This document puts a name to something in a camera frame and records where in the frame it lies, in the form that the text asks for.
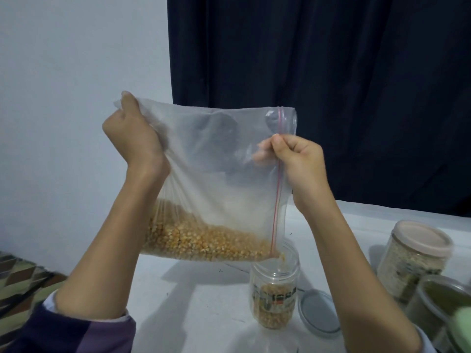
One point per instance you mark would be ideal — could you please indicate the person's right hand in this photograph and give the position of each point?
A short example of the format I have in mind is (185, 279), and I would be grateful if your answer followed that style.
(302, 172)

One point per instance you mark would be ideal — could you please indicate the person's left hand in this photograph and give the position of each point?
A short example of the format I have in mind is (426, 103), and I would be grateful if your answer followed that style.
(136, 143)

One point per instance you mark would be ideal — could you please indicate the zip bag of corn kernels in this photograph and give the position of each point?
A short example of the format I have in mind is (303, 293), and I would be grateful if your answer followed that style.
(221, 172)

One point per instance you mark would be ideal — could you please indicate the transparent jar blue lid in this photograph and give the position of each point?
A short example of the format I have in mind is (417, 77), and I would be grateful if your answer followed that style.
(274, 297)

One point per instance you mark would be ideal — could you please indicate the pink round lid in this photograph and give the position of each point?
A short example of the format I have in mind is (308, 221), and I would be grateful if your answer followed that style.
(423, 237)

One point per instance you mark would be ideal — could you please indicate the transparent jar pink lid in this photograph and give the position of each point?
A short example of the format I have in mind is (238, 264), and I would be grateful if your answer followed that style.
(410, 261)

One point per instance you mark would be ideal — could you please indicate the blue round lid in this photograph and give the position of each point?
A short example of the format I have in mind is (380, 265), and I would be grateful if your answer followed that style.
(319, 312)

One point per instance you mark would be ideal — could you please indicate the pile of green beans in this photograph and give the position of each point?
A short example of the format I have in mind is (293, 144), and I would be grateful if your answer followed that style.
(445, 294)

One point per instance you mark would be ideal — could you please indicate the green round lid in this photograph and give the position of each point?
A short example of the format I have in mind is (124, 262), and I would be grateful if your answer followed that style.
(462, 325)

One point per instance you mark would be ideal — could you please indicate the transparent jar green lid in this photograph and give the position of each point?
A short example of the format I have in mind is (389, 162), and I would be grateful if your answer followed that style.
(452, 338)

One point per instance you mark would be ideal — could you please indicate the person's right forearm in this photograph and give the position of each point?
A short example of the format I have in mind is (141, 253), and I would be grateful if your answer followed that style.
(360, 286)

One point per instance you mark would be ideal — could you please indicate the person's left forearm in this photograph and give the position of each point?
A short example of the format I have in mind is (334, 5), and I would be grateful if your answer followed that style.
(103, 250)

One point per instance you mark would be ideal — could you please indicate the dark navy curtain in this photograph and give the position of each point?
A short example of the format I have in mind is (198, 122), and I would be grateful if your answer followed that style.
(324, 77)

